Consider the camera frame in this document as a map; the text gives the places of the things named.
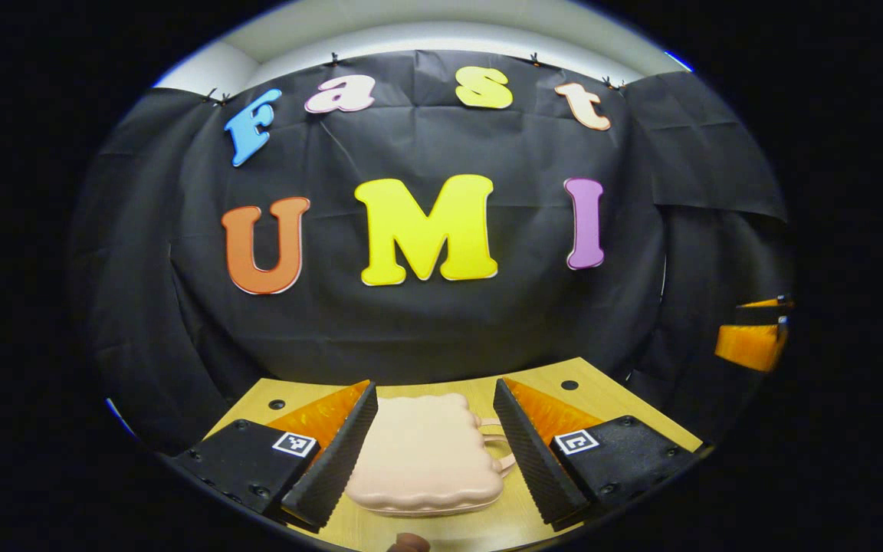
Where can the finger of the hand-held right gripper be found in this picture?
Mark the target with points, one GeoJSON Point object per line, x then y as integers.
{"type": "Point", "coordinates": [748, 346]}
{"type": "Point", "coordinates": [756, 314]}

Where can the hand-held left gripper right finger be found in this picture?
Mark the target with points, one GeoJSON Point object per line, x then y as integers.
{"type": "Point", "coordinates": [533, 460]}

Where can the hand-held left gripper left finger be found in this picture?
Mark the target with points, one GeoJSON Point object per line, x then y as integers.
{"type": "Point", "coordinates": [334, 460]}

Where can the pink suitcase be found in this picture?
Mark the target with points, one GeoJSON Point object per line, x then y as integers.
{"type": "Point", "coordinates": [426, 452]}

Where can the black backdrop cloth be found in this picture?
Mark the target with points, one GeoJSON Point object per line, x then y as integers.
{"type": "Point", "coordinates": [449, 322]}

